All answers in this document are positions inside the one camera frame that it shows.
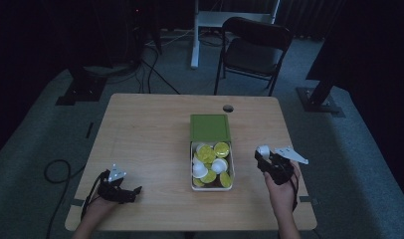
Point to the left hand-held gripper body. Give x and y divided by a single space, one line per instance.
113 189

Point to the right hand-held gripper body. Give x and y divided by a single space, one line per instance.
283 166

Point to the white coffee capsule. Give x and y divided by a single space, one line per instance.
263 151

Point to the pile of yellow-lidded capsules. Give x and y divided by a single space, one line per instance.
211 164

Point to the green tin box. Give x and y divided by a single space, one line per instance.
194 184

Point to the person's left hand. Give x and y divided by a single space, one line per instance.
99 209

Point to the person's right hand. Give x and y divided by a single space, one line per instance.
283 195

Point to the grey tape piece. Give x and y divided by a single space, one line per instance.
308 200
77 202

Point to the small black strip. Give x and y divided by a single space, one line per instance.
89 130

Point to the black stand with bolted base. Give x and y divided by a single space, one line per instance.
319 96

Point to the black folding chair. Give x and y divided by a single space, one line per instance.
253 53

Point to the dark curtain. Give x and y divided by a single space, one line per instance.
309 16

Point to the black stand base plate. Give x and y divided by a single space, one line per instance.
82 88

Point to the white desk frame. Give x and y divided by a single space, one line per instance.
206 23

